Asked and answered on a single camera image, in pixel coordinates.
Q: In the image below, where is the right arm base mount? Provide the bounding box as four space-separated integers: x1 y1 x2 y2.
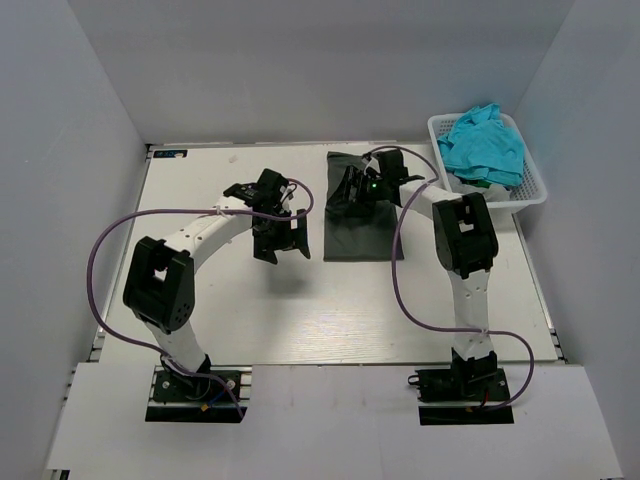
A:
407 368 514 426

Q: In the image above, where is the light grey t shirt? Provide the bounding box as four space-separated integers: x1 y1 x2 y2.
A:
447 173 510 203

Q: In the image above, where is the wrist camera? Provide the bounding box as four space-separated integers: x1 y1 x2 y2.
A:
223 168 289 213
363 149 425 186

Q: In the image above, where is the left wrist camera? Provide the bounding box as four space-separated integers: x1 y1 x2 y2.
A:
223 168 289 213

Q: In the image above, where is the blue table label sticker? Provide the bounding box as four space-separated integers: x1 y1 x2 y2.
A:
153 149 188 159

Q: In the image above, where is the turquoise t shirt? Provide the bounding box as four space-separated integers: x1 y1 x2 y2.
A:
437 103 525 188

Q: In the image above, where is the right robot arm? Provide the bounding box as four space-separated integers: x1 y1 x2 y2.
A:
326 167 499 399

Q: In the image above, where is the white plastic basket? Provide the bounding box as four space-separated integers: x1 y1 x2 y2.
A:
427 113 548 214

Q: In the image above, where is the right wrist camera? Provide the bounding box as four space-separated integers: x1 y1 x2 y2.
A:
363 149 425 186

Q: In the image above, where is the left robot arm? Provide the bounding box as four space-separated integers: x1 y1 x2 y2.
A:
123 198 310 399

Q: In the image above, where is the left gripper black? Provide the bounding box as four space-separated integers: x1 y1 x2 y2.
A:
253 209 310 265

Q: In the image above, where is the dark grey t shirt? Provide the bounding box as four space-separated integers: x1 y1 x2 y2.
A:
323 151 397 262

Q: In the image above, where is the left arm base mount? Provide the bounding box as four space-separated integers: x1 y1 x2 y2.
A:
145 366 251 424

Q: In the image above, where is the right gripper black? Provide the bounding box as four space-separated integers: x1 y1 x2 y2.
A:
328 165 390 217

